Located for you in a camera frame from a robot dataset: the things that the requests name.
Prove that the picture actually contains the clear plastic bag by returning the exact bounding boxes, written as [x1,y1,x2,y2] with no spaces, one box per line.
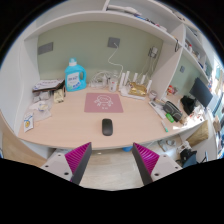
[29,100,52,121]

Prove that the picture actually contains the black computer mouse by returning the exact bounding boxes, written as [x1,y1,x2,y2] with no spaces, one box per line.
[102,118,113,136]

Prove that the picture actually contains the gold foil package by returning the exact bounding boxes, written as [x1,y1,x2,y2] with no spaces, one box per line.
[129,82,147,97]

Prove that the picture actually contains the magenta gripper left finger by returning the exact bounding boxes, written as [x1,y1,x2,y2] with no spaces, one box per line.
[65,143,92,185]

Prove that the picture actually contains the yellow smiley packet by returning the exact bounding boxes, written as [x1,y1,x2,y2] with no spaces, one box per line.
[23,112,34,132]

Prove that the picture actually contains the pink mouse pad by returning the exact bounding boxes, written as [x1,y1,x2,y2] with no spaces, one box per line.
[84,93,123,113]

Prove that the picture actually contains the black pouch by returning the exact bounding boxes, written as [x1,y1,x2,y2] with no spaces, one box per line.
[163,101,182,122]

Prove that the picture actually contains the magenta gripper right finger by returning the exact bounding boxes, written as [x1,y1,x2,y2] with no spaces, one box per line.
[132,143,159,185]

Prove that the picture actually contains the black monitor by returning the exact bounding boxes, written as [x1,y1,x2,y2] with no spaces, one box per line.
[190,78,213,107]

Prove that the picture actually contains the grey wall plate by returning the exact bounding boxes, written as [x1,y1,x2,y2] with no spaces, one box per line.
[38,42,53,55]

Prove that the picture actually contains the white wifi router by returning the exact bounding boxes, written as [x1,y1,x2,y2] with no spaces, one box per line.
[118,71,152,100]

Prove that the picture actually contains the white wall shelf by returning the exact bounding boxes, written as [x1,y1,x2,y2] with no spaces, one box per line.
[23,0,214,81]

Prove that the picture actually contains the gold snack packet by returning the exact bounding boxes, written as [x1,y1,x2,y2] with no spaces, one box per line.
[54,89,65,103]

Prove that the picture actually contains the blue detergent bottle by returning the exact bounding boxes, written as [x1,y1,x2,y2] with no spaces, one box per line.
[65,58,87,92]

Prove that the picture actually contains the white remote control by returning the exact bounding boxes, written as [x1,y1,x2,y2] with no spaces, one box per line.
[149,102,166,119]

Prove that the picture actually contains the grey wall socket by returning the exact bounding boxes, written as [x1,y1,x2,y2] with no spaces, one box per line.
[107,37,120,48]

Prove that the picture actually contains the green marker pen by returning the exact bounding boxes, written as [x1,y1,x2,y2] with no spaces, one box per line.
[161,121,169,132]

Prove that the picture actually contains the green small object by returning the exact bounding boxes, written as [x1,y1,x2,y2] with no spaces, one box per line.
[166,113,174,123]

